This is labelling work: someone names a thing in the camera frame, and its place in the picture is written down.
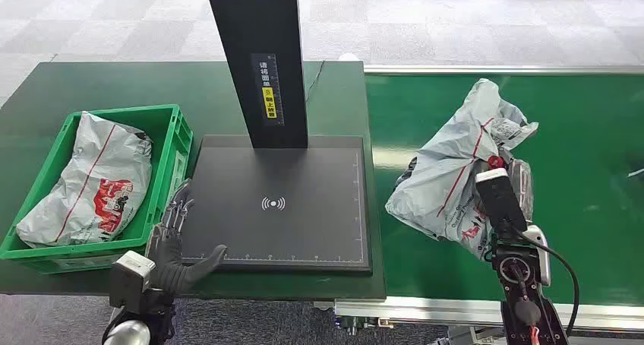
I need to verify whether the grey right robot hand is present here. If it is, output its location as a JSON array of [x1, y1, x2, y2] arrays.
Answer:
[[507, 151, 535, 229]]

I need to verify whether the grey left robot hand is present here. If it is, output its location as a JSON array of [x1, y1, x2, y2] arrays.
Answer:
[[144, 178, 229, 299]]

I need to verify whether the grey red-print mailer bag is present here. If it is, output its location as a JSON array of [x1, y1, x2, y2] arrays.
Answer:
[[16, 111, 153, 248], [384, 78, 539, 261]]

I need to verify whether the green plastic basket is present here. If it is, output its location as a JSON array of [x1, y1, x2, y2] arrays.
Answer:
[[0, 103, 194, 275]]

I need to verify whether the black weighing device with column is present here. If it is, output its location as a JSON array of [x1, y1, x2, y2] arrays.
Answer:
[[178, 0, 374, 275]]

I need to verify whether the green conveyor belt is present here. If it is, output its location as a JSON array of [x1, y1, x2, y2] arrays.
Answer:
[[365, 73, 644, 306]]

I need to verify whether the black yellow label sticker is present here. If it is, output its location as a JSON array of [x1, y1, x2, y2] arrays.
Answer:
[[250, 52, 286, 127]]

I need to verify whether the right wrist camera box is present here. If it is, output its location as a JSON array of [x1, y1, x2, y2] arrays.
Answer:
[[475, 167, 529, 234]]

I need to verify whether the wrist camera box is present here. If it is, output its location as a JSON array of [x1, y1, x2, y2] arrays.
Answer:
[[109, 250, 157, 314], [475, 167, 529, 234]]

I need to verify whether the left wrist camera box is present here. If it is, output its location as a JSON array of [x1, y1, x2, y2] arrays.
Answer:
[[109, 250, 157, 314]]

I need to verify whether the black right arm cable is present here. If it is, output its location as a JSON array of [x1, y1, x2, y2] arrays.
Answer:
[[510, 226, 580, 339]]

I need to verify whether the aluminium conveyor frame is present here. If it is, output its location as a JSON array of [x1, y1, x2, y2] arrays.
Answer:
[[314, 65, 644, 345]]

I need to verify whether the thin black table cable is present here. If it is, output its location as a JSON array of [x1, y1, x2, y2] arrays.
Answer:
[[305, 60, 326, 103]]

